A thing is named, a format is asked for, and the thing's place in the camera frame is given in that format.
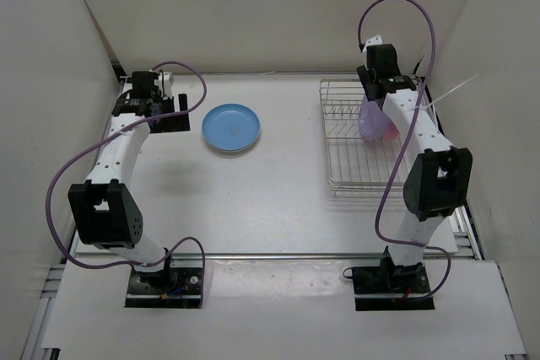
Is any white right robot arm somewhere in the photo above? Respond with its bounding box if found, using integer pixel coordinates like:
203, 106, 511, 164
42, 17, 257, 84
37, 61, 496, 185
358, 36, 473, 293

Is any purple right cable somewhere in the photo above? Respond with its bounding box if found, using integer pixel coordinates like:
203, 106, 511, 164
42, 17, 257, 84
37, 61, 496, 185
357, 0, 451, 302

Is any blue plate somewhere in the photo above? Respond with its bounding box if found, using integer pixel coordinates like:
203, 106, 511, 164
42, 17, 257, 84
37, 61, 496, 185
202, 104, 262, 153

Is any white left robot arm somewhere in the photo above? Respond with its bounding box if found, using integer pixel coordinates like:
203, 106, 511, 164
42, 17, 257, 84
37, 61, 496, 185
68, 71, 191, 293

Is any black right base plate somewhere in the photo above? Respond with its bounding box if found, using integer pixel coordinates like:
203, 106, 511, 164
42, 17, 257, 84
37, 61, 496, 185
350, 265, 435, 312

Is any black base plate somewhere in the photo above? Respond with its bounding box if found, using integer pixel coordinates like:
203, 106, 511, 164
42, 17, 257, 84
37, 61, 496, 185
350, 265, 435, 312
124, 260, 205, 309

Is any purple cable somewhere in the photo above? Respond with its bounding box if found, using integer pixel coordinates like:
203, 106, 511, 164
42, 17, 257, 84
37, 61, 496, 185
45, 60, 208, 309
357, 0, 451, 302

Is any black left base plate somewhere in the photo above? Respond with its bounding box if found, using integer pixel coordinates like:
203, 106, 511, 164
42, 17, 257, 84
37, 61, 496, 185
124, 260, 205, 309

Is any pink plate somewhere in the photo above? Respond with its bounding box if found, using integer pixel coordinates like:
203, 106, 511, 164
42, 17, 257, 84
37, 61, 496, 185
382, 122, 400, 140

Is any metal wire dish rack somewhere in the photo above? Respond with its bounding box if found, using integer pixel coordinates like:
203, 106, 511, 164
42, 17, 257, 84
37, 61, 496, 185
319, 78, 402, 198

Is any white zip tie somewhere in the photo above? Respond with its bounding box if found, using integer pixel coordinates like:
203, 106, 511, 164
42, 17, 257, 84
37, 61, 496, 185
417, 73, 480, 110

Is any purple plate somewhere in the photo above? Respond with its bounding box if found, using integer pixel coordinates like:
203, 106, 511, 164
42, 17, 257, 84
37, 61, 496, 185
359, 97, 392, 141

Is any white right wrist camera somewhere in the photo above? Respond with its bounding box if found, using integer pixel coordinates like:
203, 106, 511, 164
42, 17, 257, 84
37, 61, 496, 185
363, 35, 384, 47

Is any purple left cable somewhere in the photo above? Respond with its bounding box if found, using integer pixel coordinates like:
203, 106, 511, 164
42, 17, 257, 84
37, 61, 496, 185
45, 60, 208, 309

